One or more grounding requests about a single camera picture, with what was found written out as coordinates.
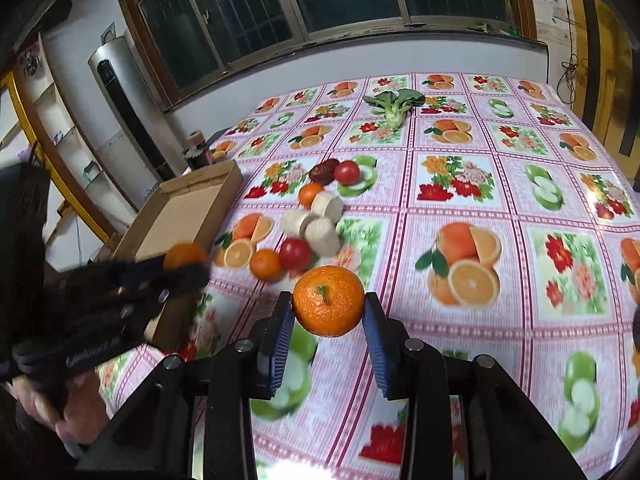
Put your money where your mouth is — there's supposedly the white yam piece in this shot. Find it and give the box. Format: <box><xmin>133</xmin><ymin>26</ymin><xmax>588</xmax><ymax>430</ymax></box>
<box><xmin>311</xmin><ymin>191</ymin><xmax>344</xmax><ymax>223</ymax></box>
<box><xmin>280</xmin><ymin>210</ymin><xmax>316</xmax><ymax>237</ymax></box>
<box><xmin>304</xmin><ymin>216</ymin><xmax>341</xmax><ymax>256</ymax></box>

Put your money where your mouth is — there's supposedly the large orange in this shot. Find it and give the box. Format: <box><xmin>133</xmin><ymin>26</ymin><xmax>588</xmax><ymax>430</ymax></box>
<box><xmin>292</xmin><ymin>266</ymin><xmax>366</xmax><ymax>338</ymax></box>

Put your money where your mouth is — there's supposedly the white wall shelf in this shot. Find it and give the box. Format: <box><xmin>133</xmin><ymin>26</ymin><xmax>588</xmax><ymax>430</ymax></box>
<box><xmin>0</xmin><ymin>35</ymin><xmax>138</xmax><ymax>261</ymax></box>

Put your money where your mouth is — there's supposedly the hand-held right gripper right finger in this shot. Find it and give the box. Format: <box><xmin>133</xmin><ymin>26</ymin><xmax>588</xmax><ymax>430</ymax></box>
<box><xmin>363</xmin><ymin>291</ymin><xmax>588</xmax><ymax>480</ymax></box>

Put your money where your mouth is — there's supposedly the fruit printed tablecloth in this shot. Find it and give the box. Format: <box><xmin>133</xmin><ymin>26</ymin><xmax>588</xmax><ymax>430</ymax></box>
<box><xmin>95</xmin><ymin>72</ymin><xmax>640</xmax><ymax>480</ymax></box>

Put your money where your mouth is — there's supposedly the red tomato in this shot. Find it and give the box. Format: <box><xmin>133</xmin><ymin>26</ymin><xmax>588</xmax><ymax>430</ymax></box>
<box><xmin>278</xmin><ymin>238</ymin><xmax>314</xmax><ymax>271</ymax></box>
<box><xmin>333</xmin><ymin>160</ymin><xmax>362</xmax><ymax>185</ymax></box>

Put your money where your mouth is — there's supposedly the cardboard box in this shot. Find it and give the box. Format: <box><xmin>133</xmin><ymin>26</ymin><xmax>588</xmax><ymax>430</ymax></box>
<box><xmin>114</xmin><ymin>160</ymin><xmax>244</xmax><ymax>356</ymax></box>

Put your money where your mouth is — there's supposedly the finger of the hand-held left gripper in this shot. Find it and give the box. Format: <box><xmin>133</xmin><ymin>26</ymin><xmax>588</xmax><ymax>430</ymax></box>
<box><xmin>50</xmin><ymin>254</ymin><xmax>171</xmax><ymax>293</ymax></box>
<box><xmin>62</xmin><ymin>264</ymin><xmax>212</xmax><ymax>343</ymax></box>

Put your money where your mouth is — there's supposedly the green leafy vegetable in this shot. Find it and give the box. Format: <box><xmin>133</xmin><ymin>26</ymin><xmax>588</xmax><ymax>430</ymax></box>
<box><xmin>362</xmin><ymin>88</ymin><xmax>427</xmax><ymax>132</ymax></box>

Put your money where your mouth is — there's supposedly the black motor device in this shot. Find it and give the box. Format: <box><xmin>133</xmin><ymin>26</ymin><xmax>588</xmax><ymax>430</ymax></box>
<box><xmin>184</xmin><ymin>142</ymin><xmax>213</xmax><ymax>171</ymax></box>

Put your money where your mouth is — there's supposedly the small orange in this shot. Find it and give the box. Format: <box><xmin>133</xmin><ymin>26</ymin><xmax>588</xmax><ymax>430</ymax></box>
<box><xmin>249</xmin><ymin>249</ymin><xmax>285</xmax><ymax>282</ymax></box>
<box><xmin>163</xmin><ymin>243</ymin><xmax>207</xmax><ymax>271</ymax></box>
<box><xmin>298</xmin><ymin>182</ymin><xmax>326</xmax><ymax>207</ymax></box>

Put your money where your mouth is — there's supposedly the person's left hand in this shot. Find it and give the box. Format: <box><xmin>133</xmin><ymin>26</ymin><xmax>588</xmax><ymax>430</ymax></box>
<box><xmin>12</xmin><ymin>372</ymin><xmax>110</xmax><ymax>447</ymax></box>

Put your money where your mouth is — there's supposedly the black wall cable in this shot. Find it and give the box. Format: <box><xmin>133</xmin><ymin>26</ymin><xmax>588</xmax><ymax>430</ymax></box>
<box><xmin>559</xmin><ymin>0</ymin><xmax>592</xmax><ymax>106</ymax></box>

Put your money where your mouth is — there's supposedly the wooden framed window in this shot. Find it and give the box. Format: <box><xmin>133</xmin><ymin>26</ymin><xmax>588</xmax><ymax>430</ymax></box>
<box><xmin>111</xmin><ymin>0</ymin><xmax>538</xmax><ymax>113</ymax></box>

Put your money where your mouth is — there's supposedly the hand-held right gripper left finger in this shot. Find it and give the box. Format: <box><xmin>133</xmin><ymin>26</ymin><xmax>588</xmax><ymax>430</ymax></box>
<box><xmin>75</xmin><ymin>291</ymin><xmax>296</xmax><ymax>480</ymax></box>

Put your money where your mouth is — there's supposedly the dark red date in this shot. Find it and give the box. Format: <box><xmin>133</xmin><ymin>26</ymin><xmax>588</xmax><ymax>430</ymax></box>
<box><xmin>308</xmin><ymin>158</ymin><xmax>341</xmax><ymax>185</ymax></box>

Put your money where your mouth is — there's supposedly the tower air conditioner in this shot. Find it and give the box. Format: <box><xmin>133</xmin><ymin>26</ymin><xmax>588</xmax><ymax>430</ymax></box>
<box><xmin>88</xmin><ymin>37</ymin><xmax>173</xmax><ymax>183</ymax></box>

